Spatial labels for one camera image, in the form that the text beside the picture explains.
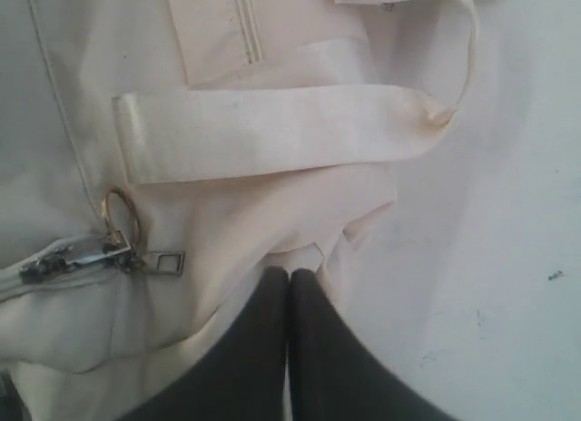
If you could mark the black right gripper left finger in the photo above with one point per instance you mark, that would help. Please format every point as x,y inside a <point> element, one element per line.
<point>242,376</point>

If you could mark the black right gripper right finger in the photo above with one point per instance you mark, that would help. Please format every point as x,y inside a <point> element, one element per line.
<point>332,375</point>

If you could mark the cream fabric duffel bag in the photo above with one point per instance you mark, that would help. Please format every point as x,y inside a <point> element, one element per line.
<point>157,156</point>

